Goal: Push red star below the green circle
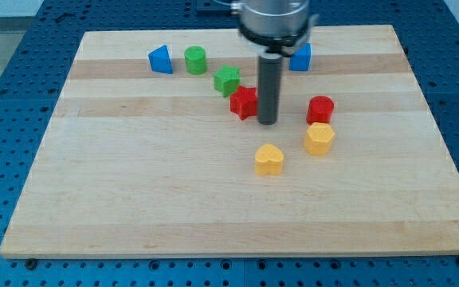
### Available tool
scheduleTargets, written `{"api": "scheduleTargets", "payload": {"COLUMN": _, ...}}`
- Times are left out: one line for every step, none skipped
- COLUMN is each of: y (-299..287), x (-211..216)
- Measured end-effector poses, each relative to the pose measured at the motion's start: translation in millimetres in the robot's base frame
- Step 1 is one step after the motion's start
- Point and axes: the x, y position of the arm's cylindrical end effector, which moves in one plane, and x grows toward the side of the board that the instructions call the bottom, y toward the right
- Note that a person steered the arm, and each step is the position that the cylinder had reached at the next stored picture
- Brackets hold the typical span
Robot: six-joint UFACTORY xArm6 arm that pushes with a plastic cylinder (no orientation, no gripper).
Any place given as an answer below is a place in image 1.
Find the wooden board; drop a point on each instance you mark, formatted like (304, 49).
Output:
(140, 164)

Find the green cylinder block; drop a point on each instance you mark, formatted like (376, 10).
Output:
(195, 59)

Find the yellow heart block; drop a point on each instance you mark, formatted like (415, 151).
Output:
(269, 160)

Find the yellow hexagon block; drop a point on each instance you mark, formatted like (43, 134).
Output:
(319, 138)

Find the red star block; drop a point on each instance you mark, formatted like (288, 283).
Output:
(244, 102)

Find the green star block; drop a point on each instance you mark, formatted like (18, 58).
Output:
(227, 80)

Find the blue triangle block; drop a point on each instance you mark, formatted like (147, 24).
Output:
(160, 60)

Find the blue cube block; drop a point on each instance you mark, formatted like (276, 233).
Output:
(300, 60)

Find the red cylinder block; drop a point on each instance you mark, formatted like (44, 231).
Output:
(320, 110)

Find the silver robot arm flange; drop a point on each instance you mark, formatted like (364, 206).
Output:
(274, 28)

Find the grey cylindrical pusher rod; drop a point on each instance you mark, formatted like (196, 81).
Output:
(269, 68)

